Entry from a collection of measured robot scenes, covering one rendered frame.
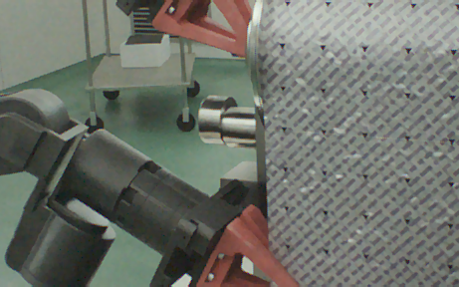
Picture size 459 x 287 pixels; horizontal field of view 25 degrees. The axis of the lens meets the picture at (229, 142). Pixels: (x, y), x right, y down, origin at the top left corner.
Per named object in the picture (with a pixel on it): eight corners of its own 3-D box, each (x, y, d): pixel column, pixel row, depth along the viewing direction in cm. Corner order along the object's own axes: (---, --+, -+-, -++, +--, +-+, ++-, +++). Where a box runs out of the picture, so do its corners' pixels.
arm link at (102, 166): (75, 122, 78) (105, 122, 83) (33, 200, 79) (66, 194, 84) (149, 169, 76) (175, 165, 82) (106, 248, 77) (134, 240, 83)
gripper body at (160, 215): (167, 303, 75) (86, 249, 77) (225, 252, 84) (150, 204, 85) (200, 233, 72) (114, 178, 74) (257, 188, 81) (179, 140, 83)
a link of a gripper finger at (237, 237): (273, 352, 75) (168, 282, 77) (307, 312, 81) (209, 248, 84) (313, 281, 72) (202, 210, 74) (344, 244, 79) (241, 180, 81)
